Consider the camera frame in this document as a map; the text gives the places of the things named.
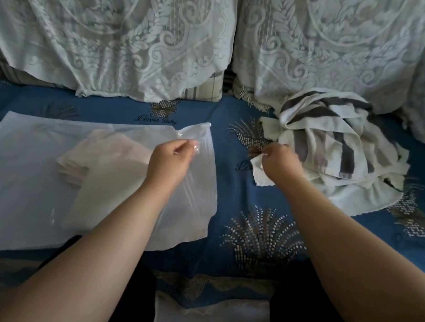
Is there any person's left hand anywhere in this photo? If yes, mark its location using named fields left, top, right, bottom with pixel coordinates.
left=142, top=133, right=202, bottom=198

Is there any person's right hand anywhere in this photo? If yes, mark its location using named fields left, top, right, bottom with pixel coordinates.
left=258, top=141, right=310, bottom=189

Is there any cream brown-striped towel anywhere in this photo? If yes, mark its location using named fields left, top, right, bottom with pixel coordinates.
left=270, top=83, right=419, bottom=196

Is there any cream blue-striped towel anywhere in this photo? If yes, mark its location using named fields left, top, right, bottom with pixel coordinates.
left=63, top=138, right=219, bottom=250

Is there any pink towel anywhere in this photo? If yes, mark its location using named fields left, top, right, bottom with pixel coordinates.
left=53, top=124, right=157, bottom=197

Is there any translucent plastic zip bag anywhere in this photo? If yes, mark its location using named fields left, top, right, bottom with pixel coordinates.
left=0, top=91, right=229, bottom=293

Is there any person's left forearm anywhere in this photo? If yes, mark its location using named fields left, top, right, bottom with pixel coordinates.
left=0, top=158, right=184, bottom=322

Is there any person's right forearm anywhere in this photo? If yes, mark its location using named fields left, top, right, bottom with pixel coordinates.
left=262, top=168, right=425, bottom=322

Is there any blue embroidered seat cover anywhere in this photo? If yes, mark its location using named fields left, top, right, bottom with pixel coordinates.
left=0, top=55, right=425, bottom=322

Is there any white deer lace cover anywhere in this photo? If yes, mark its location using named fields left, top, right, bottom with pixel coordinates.
left=0, top=0, right=241, bottom=118
left=226, top=0, right=425, bottom=127

